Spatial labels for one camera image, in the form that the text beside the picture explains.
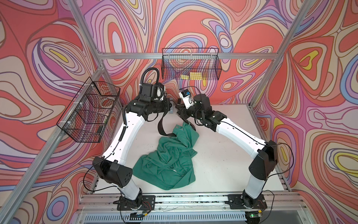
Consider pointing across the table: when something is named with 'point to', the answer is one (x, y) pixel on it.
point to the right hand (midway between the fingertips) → (179, 110)
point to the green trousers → (169, 165)
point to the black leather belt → (160, 129)
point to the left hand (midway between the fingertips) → (173, 103)
